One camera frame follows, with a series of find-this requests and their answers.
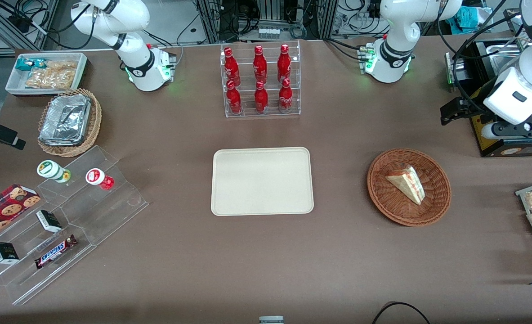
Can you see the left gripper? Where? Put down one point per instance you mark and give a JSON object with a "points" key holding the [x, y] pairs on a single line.
{"points": [[476, 103]]}

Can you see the triangular sandwich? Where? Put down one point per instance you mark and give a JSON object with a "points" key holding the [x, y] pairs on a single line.
{"points": [[407, 183]]}

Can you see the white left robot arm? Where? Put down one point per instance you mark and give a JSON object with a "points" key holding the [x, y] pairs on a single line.
{"points": [[394, 65]]}

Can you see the brown wicker basket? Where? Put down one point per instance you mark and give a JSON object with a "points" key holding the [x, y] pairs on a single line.
{"points": [[434, 198]]}

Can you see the beige plastic tray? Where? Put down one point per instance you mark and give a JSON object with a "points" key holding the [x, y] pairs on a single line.
{"points": [[261, 184]]}

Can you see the light wicker basket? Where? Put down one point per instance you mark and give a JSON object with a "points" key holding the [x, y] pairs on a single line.
{"points": [[96, 121]]}

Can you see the black food warmer cabinet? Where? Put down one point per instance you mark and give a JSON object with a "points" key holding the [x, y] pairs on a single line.
{"points": [[508, 150]]}

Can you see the teal cloth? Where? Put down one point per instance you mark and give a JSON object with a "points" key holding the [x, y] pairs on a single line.
{"points": [[468, 18]]}

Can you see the clear acrylic bottle rack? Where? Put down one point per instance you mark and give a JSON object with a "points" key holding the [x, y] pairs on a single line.
{"points": [[295, 90]]}

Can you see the red cola bottle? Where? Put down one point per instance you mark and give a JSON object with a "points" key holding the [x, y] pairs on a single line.
{"points": [[234, 100], [261, 100], [285, 98], [231, 65], [259, 63], [284, 63]]}

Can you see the white power strip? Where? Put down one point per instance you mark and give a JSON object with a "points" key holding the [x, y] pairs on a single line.
{"points": [[268, 33]]}

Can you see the small grey device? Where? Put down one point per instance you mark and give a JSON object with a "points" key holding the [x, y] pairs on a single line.
{"points": [[271, 320]]}

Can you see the clear acrylic stepped shelf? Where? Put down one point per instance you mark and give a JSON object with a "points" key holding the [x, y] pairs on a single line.
{"points": [[108, 216]]}

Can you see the red lid yogurt cup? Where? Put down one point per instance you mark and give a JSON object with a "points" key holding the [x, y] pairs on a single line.
{"points": [[96, 177]]}

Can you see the stacked aluminium foil containers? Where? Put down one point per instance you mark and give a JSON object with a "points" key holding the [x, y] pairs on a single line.
{"points": [[63, 120]]}

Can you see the clear bag of crackers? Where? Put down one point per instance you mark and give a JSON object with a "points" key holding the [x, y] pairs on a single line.
{"points": [[52, 76]]}

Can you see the green lid yogurt cup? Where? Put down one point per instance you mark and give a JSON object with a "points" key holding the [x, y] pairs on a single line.
{"points": [[50, 169]]}

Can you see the small black box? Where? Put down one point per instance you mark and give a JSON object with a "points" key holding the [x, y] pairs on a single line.
{"points": [[49, 221], [4, 253]]}

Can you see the snickers chocolate bar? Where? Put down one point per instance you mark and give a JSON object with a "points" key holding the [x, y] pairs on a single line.
{"points": [[55, 252]]}

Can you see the teal snack packet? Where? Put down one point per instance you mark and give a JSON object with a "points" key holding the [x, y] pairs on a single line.
{"points": [[25, 64]]}

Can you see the white rectangular snack bin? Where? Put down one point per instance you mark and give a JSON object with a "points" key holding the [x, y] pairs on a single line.
{"points": [[15, 85]]}

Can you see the red cookie box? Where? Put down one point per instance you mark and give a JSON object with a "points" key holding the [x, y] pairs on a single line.
{"points": [[5, 209]]}

